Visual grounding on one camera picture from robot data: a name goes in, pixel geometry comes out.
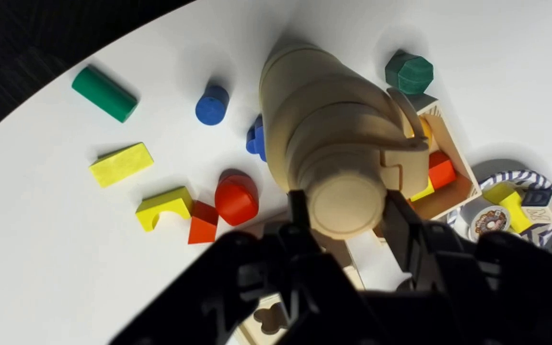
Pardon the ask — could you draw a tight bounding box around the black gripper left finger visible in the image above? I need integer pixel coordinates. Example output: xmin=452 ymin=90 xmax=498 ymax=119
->
xmin=111 ymin=188 xmax=358 ymax=345

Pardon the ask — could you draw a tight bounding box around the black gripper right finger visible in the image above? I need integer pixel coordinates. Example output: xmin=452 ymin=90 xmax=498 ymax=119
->
xmin=381 ymin=190 xmax=552 ymax=345

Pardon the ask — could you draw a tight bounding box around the patterned paper plate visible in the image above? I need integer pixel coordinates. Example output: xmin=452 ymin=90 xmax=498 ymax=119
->
xmin=444 ymin=157 xmax=552 ymax=251

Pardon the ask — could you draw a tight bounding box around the yellow toy piece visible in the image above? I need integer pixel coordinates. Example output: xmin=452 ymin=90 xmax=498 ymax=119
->
xmin=481 ymin=182 xmax=534 ymax=236

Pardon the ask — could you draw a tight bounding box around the orange triangle block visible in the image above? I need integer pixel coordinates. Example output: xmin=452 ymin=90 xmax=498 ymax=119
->
xmin=186 ymin=198 xmax=220 ymax=248

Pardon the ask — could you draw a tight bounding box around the red rounded block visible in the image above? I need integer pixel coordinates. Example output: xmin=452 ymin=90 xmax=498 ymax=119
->
xmin=212 ymin=167 xmax=260 ymax=228

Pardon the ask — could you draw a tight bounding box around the small wooden cube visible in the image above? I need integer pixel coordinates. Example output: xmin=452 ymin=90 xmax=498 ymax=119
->
xmin=529 ymin=186 xmax=552 ymax=226

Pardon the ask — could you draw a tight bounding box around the small wooden tray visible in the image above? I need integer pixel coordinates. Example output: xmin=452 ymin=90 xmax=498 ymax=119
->
xmin=387 ymin=88 xmax=485 ymax=223

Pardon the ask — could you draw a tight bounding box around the yellow arch block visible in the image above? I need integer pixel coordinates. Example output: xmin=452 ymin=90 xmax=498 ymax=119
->
xmin=134 ymin=184 xmax=195 ymax=234

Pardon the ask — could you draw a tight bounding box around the blue cross block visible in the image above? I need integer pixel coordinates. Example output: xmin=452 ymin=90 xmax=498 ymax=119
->
xmin=243 ymin=113 xmax=268 ymax=163

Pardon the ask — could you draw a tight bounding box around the blue cylinder block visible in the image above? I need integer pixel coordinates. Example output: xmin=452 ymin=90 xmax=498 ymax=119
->
xmin=193 ymin=81 xmax=232 ymax=129

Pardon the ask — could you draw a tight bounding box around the yellow rectangular block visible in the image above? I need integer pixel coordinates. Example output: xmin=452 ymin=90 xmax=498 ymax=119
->
xmin=88 ymin=140 xmax=155 ymax=192

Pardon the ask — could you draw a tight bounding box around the green octagon block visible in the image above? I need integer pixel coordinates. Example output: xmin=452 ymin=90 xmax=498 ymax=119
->
xmin=383 ymin=48 xmax=437 ymax=98

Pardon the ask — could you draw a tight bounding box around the green cylinder block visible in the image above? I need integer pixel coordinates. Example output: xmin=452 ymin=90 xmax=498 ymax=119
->
xmin=69 ymin=64 xmax=141 ymax=125

